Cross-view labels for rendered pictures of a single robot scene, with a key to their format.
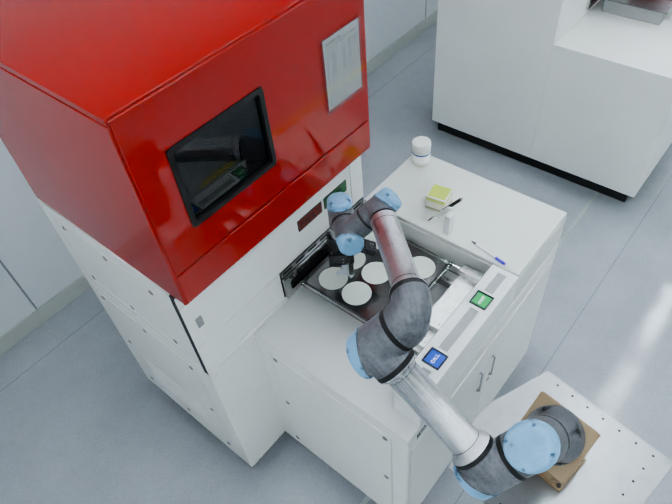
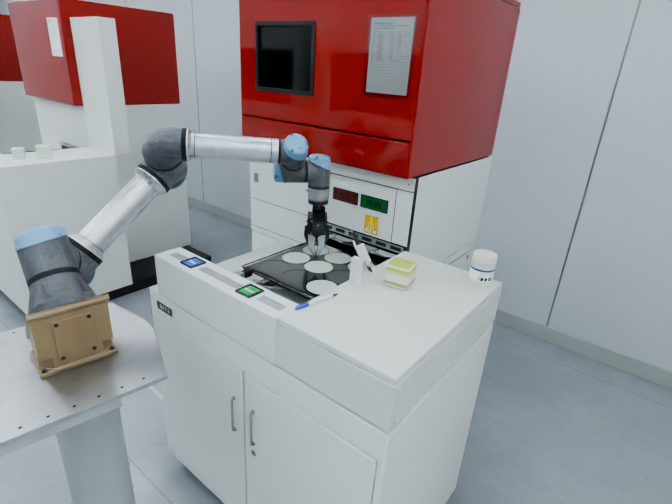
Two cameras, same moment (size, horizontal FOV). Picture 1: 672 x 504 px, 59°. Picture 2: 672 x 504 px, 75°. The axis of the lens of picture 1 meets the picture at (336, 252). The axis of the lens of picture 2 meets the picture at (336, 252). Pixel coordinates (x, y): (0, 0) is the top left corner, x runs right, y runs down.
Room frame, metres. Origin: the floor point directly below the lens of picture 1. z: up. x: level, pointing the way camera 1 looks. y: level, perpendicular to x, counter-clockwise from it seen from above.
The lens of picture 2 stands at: (1.17, -1.51, 1.54)
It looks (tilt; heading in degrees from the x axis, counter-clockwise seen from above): 23 degrees down; 83
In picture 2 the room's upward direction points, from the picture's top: 4 degrees clockwise
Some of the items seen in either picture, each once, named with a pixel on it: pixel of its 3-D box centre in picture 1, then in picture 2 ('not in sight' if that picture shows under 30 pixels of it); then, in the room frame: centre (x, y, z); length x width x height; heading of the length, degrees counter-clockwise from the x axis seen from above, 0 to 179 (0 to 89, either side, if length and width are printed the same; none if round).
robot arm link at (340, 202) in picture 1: (340, 212); (318, 171); (1.28, -0.03, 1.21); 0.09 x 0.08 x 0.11; 7
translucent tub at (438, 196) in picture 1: (439, 199); (400, 273); (1.51, -0.38, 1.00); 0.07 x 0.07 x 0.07; 55
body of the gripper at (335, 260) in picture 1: (341, 247); (317, 215); (1.28, -0.02, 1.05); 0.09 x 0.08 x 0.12; 86
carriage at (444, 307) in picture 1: (445, 312); not in sight; (1.11, -0.33, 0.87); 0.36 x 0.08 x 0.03; 136
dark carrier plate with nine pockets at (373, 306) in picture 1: (376, 273); (318, 267); (1.29, -0.13, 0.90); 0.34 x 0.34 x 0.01; 46
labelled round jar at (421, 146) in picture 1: (421, 151); (482, 268); (1.76, -0.37, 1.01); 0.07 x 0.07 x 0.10
